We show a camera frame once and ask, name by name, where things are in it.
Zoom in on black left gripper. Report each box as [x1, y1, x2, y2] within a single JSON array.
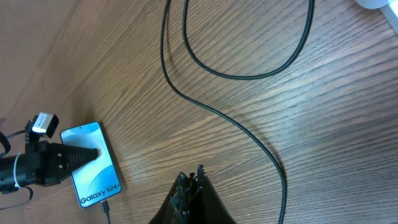
[[25, 141, 99, 187]]

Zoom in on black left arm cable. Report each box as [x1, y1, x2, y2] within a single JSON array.
[[0, 130, 34, 211]]

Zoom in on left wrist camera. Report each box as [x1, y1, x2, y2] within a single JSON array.
[[25, 112, 59, 142]]

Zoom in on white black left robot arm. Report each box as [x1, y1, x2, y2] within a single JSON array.
[[1, 141, 99, 194]]

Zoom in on white power strip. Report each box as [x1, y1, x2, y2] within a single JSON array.
[[380, 5, 397, 34]]

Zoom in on white charger plug adapter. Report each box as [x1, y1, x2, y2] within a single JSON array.
[[354, 0, 395, 9]]

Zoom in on black USB charging cable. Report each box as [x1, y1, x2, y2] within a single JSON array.
[[99, 0, 315, 224]]

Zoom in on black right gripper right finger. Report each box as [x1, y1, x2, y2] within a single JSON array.
[[188, 164, 236, 224]]

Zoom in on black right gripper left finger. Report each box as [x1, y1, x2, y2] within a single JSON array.
[[149, 172, 190, 224]]

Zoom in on Samsung Galaxy smartphone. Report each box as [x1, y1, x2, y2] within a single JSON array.
[[60, 121, 122, 208]]

